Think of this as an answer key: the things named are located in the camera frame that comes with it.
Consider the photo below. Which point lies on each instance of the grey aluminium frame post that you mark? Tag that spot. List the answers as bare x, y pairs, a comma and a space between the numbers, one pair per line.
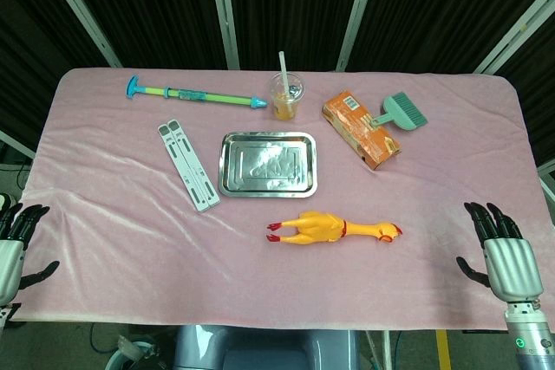
78, 8
359, 10
223, 10
516, 34

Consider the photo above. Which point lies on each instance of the small teal hand brush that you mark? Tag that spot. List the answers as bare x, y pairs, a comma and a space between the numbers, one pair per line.
401, 112

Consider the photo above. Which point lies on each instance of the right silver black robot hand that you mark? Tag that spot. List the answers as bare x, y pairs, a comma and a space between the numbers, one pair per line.
511, 266

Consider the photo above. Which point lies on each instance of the white bucket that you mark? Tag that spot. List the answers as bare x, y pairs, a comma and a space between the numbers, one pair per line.
130, 357

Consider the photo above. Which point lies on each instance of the pink velvet tablecloth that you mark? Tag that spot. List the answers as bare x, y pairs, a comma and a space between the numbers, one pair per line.
130, 235

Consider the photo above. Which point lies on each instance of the clear cup with orange drink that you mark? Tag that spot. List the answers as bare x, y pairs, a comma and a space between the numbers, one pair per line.
286, 105

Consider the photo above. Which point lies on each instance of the rectangular stainless steel tray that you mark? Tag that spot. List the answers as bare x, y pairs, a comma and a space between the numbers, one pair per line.
269, 164

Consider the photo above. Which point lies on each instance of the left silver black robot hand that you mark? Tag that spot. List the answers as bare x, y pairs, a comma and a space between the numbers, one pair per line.
11, 257

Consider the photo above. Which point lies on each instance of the orange carton box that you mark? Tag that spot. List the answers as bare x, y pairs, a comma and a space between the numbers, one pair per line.
360, 127

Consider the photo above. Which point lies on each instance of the white drinking straw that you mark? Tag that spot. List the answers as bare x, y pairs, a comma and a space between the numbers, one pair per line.
283, 66

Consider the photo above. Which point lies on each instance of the blue-grey robot torso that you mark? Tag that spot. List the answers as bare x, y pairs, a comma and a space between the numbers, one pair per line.
264, 348

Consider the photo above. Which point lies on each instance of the yellow rubber chicken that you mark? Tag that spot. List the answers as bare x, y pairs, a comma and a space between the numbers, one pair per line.
316, 228

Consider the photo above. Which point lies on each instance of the green blue water syringe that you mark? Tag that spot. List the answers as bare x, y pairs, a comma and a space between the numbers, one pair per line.
195, 95

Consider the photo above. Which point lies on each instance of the folded white laptop stand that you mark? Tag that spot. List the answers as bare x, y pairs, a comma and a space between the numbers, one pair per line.
188, 166

